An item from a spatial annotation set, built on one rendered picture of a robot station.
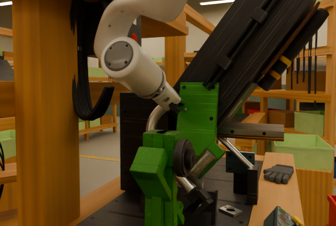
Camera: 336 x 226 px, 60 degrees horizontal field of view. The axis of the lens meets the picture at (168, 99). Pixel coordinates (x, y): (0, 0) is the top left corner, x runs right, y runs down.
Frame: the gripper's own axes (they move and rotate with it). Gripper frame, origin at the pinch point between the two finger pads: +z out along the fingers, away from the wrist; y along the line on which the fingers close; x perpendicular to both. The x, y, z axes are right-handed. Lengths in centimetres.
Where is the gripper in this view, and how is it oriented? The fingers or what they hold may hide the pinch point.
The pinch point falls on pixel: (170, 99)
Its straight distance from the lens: 83.5
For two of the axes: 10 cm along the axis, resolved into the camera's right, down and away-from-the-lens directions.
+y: -5.7, -7.1, 4.0
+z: 3.2, 2.6, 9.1
